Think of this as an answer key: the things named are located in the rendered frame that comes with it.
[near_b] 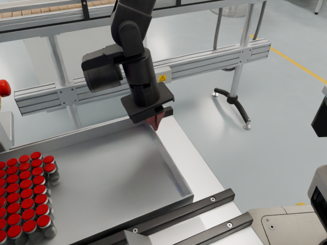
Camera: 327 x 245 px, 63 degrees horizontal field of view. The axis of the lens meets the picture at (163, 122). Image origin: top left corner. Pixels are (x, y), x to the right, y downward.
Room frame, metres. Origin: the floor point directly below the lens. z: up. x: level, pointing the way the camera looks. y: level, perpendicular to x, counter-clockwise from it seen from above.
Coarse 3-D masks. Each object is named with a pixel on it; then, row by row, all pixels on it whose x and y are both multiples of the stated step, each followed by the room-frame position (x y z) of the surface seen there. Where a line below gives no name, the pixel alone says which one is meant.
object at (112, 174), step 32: (96, 128) 0.47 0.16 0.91; (128, 128) 0.50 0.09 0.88; (0, 160) 0.38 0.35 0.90; (64, 160) 0.39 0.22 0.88; (96, 160) 0.39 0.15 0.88; (128, 160) 0.39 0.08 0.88; (160, 160) 0.39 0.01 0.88; (64, 192) 0.31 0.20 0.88; (96, 192) 0.31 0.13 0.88; (128, 192) 0.31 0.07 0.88; (160, 192) 0.31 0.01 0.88; (192, 192) 0.29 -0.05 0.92; (64, 224) 0.24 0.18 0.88; (96, 224) 0.24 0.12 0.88; (128, 224) 0.23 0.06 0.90
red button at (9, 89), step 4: (0, 80) 0.51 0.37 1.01; (4, 80) 0.52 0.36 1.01; (0, 84) 0.50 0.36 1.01; (4, 84) 0.51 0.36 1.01; (8, 84) 0.52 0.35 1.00; (0, 88) 0.50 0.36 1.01; (4, 88) 0.50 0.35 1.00; (8, 88) 0.51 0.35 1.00; (0, 92) 0.49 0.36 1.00; (4, 92) 0.50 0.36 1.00; (8, 92) 0.50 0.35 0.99; (4, 96) 0.50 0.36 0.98
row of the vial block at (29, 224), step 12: (24, 156) 0.37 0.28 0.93; (24, 168) 0.33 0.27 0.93; (24, 180) 0.31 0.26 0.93; (24, 192) 0.28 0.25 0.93; (24, 204) 0.26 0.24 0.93; (24, 216) 0.23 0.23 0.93; (36, 216) 0.24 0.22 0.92; (24, 228) 0.21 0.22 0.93; (36, 228) 0.22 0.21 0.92; (36, 240) 0.21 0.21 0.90
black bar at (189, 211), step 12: (228, 192) 0.30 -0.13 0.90; (192, 204) 0.27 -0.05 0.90; (204, 204) 0.27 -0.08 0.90; (216, 204) 0.28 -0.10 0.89; (168, 216) 0.25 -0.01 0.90; (180, 216) 0.25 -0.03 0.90; (192, 216) 0.26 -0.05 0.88; (132, 228) 0.23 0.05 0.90; (144, 228) 0.23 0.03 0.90; (156, 228) 0.23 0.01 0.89; (108, 240) 0.20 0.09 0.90; (120, 240) 0.20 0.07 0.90
